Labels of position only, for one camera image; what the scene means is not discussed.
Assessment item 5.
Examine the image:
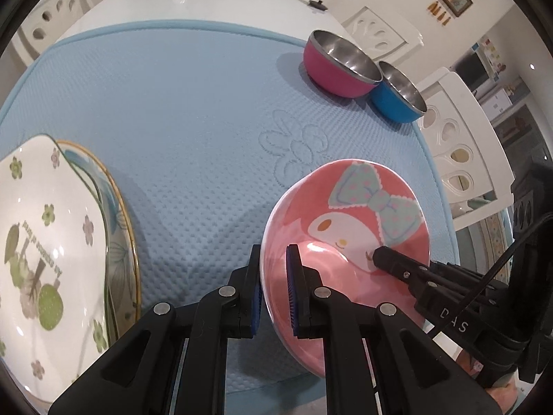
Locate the blue steel bowl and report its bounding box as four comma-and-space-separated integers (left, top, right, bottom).
368, 61, 428, 123

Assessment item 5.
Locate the light blue textured table mat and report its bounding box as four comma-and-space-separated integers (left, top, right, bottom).
0, 19, 459, 398

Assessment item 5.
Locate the dark screen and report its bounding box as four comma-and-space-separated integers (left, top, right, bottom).
453, 49, 491, 83

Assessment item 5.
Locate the black cable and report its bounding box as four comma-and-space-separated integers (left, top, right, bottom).
425, 213, 553, 338

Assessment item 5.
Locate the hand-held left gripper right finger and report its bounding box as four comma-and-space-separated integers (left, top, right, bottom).
286, 244, 513, 415

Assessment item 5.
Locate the pink cartoon bowl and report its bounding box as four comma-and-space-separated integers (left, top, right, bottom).
260, 158, 430, 377

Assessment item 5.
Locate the blue floral gold-rimmed plate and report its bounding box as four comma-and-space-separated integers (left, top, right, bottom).
56, 139, 142, 347

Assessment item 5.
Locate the pink steel bowl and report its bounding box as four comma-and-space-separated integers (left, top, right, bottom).
302, 29, 384, 98

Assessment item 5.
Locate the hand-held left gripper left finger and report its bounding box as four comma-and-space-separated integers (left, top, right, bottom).
47, 244, 264, 415

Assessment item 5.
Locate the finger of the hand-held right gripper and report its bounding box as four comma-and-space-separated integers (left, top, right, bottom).
430, 261, 506, 290
372, 246, 437, 299

